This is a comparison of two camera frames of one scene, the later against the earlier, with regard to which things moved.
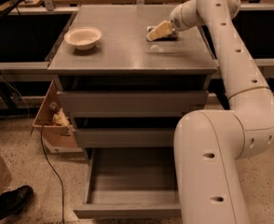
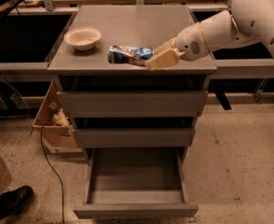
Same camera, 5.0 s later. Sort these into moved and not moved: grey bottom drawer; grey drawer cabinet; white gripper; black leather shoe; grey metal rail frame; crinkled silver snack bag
Moved: crinkled silver snack bag; white gripper
Not moved: black leather shoe; grey metal rail frame; grey drawer cabinet; grey bottom drawer
